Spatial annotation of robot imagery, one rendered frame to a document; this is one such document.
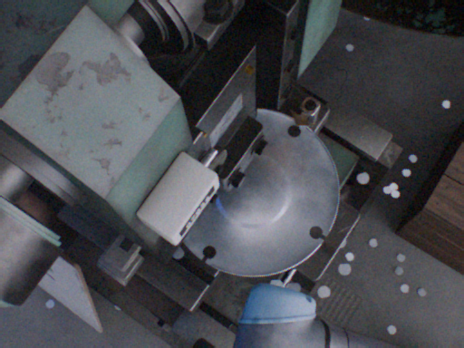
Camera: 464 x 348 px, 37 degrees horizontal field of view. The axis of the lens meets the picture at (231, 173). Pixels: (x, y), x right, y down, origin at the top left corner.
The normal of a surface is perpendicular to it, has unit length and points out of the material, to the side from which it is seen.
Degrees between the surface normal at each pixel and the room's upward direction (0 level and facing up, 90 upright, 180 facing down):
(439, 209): 0
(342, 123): 0
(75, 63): 45
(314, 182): 0
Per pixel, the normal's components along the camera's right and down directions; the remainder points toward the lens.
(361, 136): -0.03, -0.25
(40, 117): 0.56, 0.20
